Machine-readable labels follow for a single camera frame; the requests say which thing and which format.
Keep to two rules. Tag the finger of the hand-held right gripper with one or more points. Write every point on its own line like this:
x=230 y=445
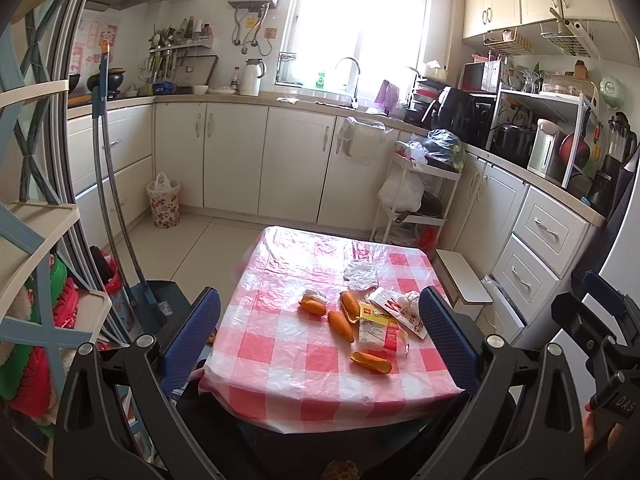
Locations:
x=602 y=285

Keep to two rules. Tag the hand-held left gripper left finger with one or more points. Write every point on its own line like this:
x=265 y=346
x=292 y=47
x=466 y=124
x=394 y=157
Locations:
x=192 y=330

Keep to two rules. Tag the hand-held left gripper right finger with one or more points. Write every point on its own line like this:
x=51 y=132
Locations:
x=445 y=330

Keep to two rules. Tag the white red paper wrapper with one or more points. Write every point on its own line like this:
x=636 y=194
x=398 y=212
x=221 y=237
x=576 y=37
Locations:
x=397 y=310

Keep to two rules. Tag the orange bun front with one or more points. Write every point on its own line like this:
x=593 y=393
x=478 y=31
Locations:
x=370 y=361

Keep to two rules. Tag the orange bun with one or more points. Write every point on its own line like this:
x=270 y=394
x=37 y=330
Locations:
x=370 y=361
x=350 y=304
x=312 y=306
x=341 y=327

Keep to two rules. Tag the blue floral bin red bag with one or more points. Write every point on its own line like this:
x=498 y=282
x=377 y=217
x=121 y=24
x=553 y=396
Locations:
x=117 y=295

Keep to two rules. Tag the small white tissue wad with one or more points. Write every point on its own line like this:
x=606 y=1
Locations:
x=316 y=295

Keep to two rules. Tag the white floral trash bin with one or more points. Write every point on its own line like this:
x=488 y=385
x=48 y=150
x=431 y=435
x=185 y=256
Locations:
x=162 y=205

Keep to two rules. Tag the person's right hand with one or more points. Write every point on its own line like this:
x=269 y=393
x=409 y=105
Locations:
x=596 y=432

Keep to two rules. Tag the white stool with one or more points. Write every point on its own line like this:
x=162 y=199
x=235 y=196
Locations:
x=462 y=280

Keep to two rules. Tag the clear snack bag yellow label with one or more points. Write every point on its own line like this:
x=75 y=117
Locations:
x=377 y=334

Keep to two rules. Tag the pink checkered plastic tablecloth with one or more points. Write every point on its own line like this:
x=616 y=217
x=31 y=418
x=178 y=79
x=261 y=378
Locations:
x=280 y=350

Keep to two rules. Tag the red plastic bag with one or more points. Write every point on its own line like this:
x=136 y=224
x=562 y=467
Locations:
x=427 y=237

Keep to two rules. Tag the black blender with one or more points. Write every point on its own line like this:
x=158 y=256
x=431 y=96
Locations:
x=607 y=175

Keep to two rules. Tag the clear pink printed plastic wrapper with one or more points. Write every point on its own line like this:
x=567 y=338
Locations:
x=362 y=252

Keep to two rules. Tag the black frying pan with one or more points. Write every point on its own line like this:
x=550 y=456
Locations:
x=425 y=205

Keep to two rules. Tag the red pot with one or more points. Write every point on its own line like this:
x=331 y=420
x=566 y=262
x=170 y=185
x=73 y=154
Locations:
x=575 y=147

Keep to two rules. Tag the white plastic bag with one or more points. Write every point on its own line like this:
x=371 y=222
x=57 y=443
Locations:
x=400 y=192

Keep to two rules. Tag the white electric water boiler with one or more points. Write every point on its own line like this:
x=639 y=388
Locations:
x=542 y=152

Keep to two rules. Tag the white trolley cart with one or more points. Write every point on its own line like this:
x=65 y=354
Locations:
x=452 y=180

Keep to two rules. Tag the black toaster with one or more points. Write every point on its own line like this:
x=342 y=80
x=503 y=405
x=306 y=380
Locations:
x=510 y=142

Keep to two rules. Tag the red green cloth items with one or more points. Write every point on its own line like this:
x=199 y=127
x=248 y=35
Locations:
x=30 y=380

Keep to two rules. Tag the patterned brown slipper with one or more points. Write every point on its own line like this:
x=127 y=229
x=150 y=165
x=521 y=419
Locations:
x=340 y=470

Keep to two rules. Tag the small clear plastic bag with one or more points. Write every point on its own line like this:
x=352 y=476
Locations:
x=415 y=152

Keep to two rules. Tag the dark bag of vegetables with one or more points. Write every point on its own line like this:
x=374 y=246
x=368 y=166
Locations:
x=442 y=147

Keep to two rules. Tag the beige blue shelf rack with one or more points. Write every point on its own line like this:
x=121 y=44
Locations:
x=35 y=220

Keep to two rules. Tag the white counter shelf rack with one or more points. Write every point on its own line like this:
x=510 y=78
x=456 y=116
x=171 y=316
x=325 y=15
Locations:
x=545 y=97

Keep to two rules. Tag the white lower kitchen cabinets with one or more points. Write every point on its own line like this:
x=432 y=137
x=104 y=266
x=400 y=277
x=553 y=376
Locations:
x=300 y=160

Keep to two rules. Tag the white hanging door bin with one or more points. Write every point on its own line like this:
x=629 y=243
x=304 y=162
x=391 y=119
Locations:
x=362 y=142

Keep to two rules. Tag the black oven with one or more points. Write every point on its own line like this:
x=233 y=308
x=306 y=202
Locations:
x=482 y=115

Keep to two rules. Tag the black air fryer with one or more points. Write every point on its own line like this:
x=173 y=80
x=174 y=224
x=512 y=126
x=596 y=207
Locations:
x=452 y=107

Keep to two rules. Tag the black red stacked drawers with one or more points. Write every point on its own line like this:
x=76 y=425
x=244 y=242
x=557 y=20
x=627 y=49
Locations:
x=425 y=95

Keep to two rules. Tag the white bowl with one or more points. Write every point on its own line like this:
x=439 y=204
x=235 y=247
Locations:
x=200 y=89

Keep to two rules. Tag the white plate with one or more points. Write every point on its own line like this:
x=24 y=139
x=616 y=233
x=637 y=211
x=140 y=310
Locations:
x=222 y=90

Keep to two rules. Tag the blue packet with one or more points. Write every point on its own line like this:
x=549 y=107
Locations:
x=164 y=88

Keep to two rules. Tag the red appliance box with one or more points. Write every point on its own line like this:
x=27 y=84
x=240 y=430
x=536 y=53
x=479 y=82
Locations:
x=475 y=77

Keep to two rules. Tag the white thermos jug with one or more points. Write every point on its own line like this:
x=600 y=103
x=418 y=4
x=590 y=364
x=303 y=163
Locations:
x=250 y=77

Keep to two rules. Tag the white tissue box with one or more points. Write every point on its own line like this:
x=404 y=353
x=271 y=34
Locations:
x=435 y=71

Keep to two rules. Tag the black pot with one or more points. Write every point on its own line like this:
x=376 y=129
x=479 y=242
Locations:
x=105 y=82
x=73 y=82

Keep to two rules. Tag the green dish soap bottle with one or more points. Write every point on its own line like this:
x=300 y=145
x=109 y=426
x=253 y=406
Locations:
x=321 y=79

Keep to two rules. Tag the chrome faucet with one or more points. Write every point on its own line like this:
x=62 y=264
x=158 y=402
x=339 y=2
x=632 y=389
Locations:
x=350 y=60

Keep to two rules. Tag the kitchen window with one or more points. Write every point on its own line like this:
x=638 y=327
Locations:
x=360 y=25

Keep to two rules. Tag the green round wall holder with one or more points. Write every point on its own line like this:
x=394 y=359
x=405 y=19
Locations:
x=612 y=92

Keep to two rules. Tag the chrome wall rack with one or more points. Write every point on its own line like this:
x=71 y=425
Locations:
x=286 y=67

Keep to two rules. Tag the wall utensil rack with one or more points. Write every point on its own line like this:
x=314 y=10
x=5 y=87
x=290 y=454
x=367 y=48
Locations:
x=175 y=46

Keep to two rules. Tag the pink wall poster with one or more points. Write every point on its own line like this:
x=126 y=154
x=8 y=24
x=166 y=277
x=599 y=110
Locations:
x=95 y=45

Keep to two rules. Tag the wall power socket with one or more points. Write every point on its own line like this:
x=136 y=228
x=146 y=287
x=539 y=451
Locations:
x=270 y=33

